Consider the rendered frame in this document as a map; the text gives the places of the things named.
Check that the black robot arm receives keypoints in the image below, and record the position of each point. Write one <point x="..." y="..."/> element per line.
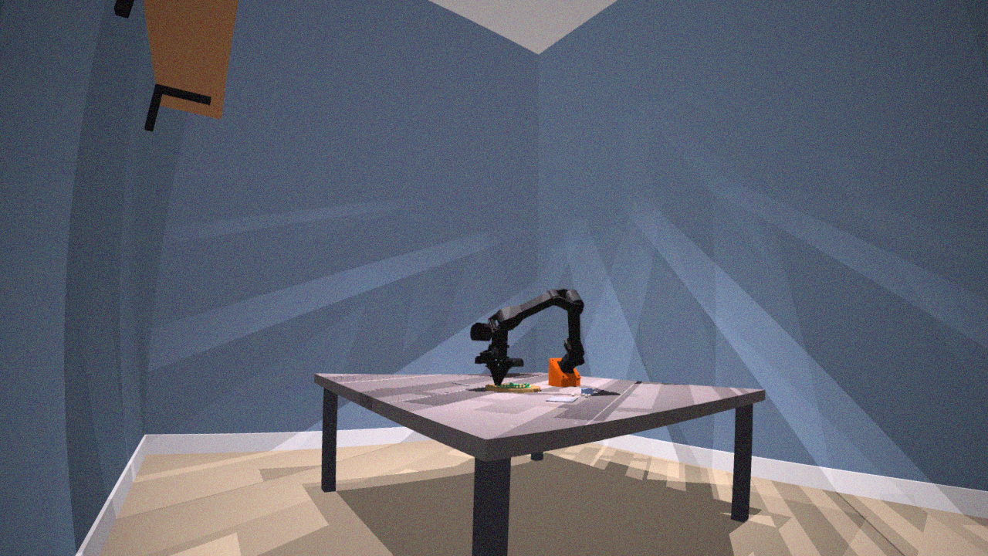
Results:
<point x="510" y="317"/>

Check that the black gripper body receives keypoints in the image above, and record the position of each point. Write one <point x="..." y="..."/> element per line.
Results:
<point x="506" y="361"/>

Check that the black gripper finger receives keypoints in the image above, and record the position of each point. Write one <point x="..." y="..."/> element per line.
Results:
<point x="501" y="374"/>
<point x="494" y="373"/>

